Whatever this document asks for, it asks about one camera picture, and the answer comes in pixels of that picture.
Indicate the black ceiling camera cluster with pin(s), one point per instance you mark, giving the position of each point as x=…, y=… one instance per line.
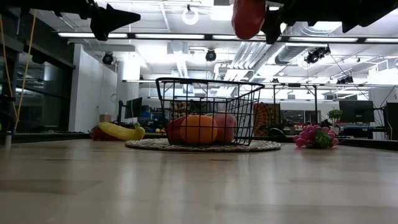
x=317, y=55
x=345, y=80

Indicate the round woven placemat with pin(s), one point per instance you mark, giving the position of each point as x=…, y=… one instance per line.
x=143, y=145

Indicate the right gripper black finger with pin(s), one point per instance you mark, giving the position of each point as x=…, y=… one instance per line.
x=273, y=26

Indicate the long ceiling light rail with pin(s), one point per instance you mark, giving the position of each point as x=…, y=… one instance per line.
x=169, y=36

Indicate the black tall rack frame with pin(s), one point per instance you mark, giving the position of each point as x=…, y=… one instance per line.
x=315, y=102

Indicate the small cardboard box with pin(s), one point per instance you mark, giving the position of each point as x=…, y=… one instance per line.
x=105, y=117

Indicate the black aluminium table frame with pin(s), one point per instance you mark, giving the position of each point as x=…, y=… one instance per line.
x=46, y=137

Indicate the black computer monitor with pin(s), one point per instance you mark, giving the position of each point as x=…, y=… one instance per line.
x=392, y=118
x=356, y=111

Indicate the small potted green plant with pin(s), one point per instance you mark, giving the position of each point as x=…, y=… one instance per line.
x=335, y=114

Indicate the black monitor on arm stand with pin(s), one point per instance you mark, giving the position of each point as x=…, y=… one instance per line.
x=133, y=107

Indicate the dark red grape bunch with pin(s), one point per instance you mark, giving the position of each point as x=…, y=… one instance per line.
x=96, y=134

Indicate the small white cylinder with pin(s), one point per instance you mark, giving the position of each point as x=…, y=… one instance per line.
x=8, y=140

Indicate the orange patterned round decoration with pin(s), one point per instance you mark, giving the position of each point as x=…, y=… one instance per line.
x=263, y=119

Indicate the black ceiling spotlight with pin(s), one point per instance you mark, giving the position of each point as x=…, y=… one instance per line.
x=108, y=58
x=211, y=55

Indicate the red round fruit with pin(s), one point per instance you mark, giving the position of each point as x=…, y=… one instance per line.
x=248, y=18

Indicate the pink peach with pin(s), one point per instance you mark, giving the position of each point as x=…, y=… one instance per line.
x=227, y=127

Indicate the pink grape bunch with leaf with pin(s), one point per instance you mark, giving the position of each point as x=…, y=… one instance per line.
x=303, y=138

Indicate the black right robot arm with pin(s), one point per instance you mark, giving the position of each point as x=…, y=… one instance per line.
x=379, y=7

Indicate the orange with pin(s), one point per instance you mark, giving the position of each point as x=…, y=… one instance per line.
x=199, y=130

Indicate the yellow banana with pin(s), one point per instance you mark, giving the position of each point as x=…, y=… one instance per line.
x=121, y=132

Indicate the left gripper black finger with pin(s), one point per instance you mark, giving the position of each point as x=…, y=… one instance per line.
x=109, y=18

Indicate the red bell pepper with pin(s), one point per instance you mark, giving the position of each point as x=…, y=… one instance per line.
x=173, y=130

